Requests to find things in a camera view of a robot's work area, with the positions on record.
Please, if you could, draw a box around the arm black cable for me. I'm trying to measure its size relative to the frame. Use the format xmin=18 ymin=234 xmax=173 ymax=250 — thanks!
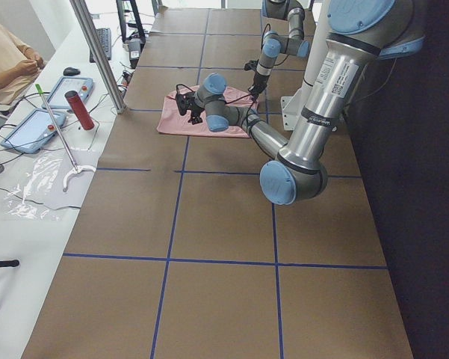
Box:
xmin=176 ymin=83 xmax=258 ymax=128
xmin=260 ymin=22 xmax=291 ymax=67

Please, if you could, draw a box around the black keyboard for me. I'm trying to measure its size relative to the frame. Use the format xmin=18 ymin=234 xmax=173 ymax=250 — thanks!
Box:
xmin=96 ymin=28 xmax=112 ymax=60

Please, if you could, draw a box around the upper teach pendant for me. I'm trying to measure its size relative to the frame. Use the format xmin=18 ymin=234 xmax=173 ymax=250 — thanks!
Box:
xmin=41 ymin=76 xmax=96 ymax=111

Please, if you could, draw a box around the black box with label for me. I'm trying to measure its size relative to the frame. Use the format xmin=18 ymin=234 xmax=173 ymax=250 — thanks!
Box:
xmin=124 ymin=38 xmax=142 ymax=69

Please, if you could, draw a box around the black computer mouse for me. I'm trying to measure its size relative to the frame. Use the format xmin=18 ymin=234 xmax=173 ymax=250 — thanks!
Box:
xmin=63 ymin=67 xmax=81 ymax=76

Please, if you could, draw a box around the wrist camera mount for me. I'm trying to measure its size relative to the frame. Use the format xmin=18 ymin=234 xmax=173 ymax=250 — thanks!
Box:
xmin=244 ymin=60 xmax=258 ymax=72
xmin=175 ymin=91 xmax=195 ymax=116

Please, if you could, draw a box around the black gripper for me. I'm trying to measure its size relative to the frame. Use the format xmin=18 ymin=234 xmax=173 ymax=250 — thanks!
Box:
xmin=188 ymin=99 xmax=205 ymax=124
xmin=250 ymin=73 xmax=267 ymax=102

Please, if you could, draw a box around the red water bottle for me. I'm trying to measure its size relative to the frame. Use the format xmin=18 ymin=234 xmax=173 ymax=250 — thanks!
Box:
xmin=64 ymin=90 xmax=94 ymax=130

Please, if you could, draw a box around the aluminium frame post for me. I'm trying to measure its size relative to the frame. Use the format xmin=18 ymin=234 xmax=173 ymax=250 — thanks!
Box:
xmin=69 ymin=0 xmax=126 ymax=114

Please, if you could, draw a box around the lower teach pendant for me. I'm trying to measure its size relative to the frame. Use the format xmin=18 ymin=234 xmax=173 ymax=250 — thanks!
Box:
xmin=0 ymin=108 xmax=56 ymax=154

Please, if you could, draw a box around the reacher grabber tool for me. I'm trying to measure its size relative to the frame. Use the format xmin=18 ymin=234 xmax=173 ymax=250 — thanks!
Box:
xmin=35 ymin=84 xmax=96 ymax=192

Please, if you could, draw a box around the clear plastic bag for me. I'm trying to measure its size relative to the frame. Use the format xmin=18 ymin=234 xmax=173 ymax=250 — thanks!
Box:
xmin=0 ymin=151 xmax=63 ymax=222

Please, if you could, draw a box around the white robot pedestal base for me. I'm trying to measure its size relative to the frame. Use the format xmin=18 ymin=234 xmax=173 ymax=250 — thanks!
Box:
xmin=281 ymin=0 xmax=330 ymax=131

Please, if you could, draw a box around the teach pendant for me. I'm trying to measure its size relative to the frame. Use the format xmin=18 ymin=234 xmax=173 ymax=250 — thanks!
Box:
xmin=0 ymin=108 xmax=56 ymax=154
xmin=41 ymin=76 xmax=96 ymax=111

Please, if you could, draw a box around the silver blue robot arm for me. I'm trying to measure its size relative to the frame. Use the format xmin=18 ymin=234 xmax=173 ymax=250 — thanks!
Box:
xmin=175 ymin=1 xmax=428 ymax=205
xmin=244 ymin=1 xmax=310 ymax=101

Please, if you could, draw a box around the pink Snoopy t-shirt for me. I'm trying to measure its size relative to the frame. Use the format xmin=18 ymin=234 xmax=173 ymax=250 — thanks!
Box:
xmin=156 ymin=87 xmax=258 ymax=138

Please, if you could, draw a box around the seated person beige shirt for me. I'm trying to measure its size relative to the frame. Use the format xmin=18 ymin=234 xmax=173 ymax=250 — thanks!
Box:
xmin=0 ymin=24 xmax=46 ymax=105

